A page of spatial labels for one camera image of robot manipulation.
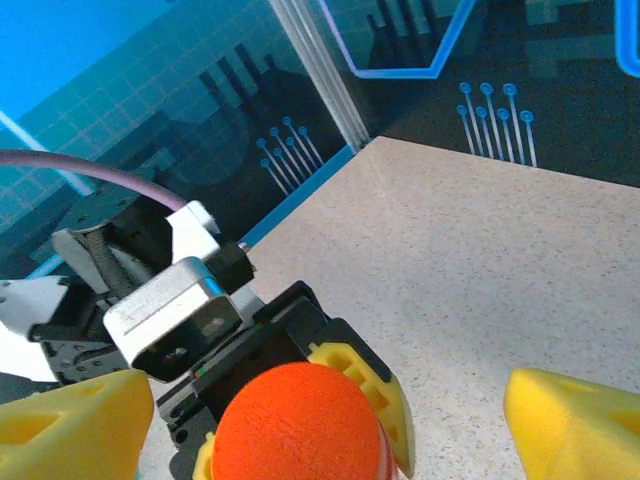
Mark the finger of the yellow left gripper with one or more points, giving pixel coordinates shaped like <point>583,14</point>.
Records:
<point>204,457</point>
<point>370,380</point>

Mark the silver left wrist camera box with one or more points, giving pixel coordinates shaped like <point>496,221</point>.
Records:
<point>165,305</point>

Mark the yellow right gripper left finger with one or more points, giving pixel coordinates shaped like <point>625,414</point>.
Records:
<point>65,435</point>

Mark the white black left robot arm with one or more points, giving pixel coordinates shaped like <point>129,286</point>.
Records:
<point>30,305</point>

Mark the aluminium frame post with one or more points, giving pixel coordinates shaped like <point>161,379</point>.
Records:
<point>320,65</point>

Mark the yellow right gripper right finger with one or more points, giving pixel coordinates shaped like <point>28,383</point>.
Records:
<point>580,435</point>

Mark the orange foam ball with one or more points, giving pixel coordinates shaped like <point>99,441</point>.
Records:
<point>295,430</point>

